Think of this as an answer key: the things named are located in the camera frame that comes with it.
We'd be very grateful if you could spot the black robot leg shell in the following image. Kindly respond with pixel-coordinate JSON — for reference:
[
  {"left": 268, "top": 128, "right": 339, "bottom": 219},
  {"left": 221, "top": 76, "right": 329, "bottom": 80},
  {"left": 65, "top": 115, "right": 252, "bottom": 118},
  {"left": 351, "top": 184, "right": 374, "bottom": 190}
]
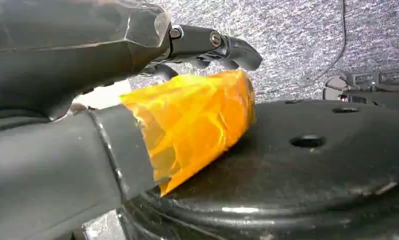
[{"left": 119, "top": 99, "right": 399, "bottom": 240}]

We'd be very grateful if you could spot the thin black floor cable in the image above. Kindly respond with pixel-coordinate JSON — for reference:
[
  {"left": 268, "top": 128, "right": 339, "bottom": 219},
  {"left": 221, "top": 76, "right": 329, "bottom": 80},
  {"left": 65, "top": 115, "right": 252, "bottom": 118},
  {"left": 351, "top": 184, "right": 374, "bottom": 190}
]
[{"left": 313, "top": 0, "right": 348, "bottom": 82}]

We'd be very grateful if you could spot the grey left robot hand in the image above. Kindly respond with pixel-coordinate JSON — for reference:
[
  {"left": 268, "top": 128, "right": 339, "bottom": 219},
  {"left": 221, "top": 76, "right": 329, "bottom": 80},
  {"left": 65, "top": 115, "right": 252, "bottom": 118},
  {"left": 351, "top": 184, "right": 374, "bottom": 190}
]
[{"left": 0, "top": 0, "right": 264, "bottom": 240}]

